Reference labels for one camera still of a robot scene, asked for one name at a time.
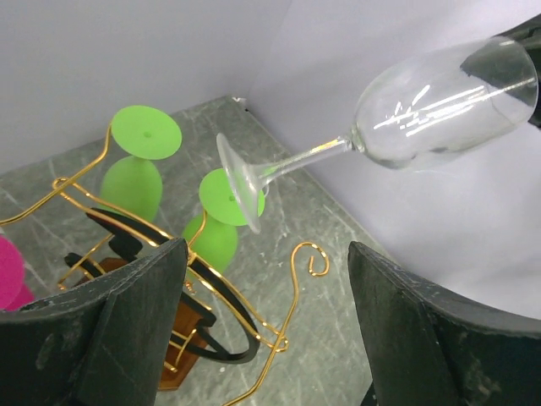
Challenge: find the green wine glass front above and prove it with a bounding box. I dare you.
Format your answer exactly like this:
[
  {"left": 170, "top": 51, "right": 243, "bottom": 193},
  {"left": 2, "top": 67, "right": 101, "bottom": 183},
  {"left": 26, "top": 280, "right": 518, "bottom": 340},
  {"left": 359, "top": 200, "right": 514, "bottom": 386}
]
[{"left": 191, "top": 168, "right": 247, "bottom": 273}]

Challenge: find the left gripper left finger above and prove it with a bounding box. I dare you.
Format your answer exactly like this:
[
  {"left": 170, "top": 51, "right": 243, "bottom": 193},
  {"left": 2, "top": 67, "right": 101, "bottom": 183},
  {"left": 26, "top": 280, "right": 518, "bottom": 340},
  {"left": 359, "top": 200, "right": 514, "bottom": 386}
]
[{"left": 0, "top": 237, "right": 190, "bottom": 406}]

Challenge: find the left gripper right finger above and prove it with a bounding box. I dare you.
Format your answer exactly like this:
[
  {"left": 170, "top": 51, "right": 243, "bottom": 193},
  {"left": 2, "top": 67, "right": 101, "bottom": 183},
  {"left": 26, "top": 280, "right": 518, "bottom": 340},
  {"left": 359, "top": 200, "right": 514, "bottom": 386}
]
[{"left": 347, "top": 242, "right": 540, "bottom": 405}]

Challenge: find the gold wire glass rack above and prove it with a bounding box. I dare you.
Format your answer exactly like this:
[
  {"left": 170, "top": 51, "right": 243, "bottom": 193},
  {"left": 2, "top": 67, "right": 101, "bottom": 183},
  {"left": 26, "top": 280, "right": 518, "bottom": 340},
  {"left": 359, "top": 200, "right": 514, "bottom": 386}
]
[{"left": 0, "top": 122, "right": 331, "bottom": 406}]

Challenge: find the green wine glass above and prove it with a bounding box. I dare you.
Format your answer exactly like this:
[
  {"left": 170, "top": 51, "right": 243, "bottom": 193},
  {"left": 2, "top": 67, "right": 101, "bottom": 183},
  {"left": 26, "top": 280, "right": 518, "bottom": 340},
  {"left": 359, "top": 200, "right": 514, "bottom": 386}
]
[
  {"left": 100, "top": 105, "right": 183, "bottom": 222},
  {"left": 191, "top": 168, "right": 247, "bottom": 273}
]

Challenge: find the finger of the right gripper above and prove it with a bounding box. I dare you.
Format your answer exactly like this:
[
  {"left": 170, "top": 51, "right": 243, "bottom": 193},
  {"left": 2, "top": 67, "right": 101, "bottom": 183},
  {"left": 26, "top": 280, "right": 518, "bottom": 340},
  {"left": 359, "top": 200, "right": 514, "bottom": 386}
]
[{"left": 460, "top": 15, "right": 540, "bottom": 128}]

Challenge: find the pink plastic wine glass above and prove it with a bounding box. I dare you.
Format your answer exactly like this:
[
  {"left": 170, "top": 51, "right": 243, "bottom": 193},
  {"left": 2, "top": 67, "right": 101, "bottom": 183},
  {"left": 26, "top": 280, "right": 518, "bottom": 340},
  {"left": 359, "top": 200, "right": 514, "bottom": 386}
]
[{"left": 0, "top": 237, "right": 35, "bottom": 311}]

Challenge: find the clear plastic cup front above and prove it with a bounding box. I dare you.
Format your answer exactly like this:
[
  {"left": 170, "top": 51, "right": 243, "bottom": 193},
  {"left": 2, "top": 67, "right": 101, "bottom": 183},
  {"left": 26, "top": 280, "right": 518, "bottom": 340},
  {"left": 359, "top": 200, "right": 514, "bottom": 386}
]
[{"left": 216, "top": 38, "right": 528, "bottom": 233}]

